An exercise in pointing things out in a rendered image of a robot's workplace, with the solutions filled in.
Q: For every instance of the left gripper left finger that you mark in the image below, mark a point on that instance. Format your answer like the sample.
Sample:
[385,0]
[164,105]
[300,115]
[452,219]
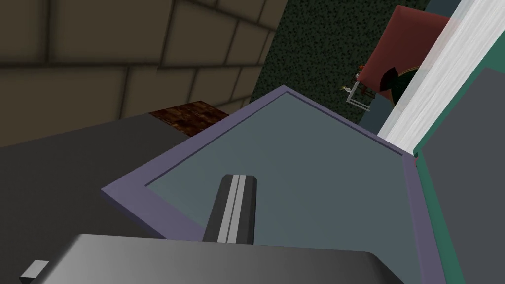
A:
[216,221]

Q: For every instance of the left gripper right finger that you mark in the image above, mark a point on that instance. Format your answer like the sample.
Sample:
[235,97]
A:
[244,215]

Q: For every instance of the purple framed grey cupboard door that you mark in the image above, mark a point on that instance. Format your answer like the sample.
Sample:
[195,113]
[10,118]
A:
[315,177]

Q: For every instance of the green framed grey cupboard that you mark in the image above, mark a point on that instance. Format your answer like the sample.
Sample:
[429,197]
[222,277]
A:
[465,189]

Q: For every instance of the red flat block furniture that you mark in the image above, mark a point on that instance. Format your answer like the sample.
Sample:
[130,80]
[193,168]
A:
[402,47]

